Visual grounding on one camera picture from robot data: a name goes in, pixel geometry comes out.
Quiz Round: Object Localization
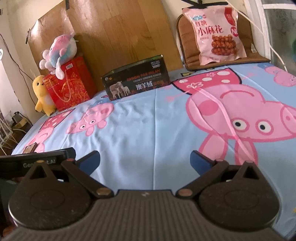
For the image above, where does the yellow duck plush toy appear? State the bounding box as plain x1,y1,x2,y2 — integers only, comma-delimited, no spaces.
32,75,56,116

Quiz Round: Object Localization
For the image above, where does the pastel unicorn plush toy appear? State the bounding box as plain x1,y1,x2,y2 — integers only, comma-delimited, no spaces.
39,33,77,80

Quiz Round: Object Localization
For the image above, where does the red gift bag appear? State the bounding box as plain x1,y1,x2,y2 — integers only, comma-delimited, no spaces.
43,56,98,111

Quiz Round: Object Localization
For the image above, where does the pink twisted-dough snack bag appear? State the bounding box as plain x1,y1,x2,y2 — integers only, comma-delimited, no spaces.
183,5,247,65

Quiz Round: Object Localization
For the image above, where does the black sheep-print cardboard box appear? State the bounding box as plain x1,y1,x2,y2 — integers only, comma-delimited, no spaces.
101,55,171,101

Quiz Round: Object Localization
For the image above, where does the brown seat cushion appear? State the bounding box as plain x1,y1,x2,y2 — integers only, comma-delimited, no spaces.
176,14,270,71

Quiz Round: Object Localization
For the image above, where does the white window frame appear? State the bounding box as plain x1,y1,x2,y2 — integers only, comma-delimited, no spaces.
244,1,295,71

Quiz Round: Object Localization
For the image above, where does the cartoon pig bed sheet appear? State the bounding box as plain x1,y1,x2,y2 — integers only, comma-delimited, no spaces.
13,63,295,238

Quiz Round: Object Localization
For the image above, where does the wooden headboard panel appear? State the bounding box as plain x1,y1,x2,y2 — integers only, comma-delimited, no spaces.
28,1,182,90

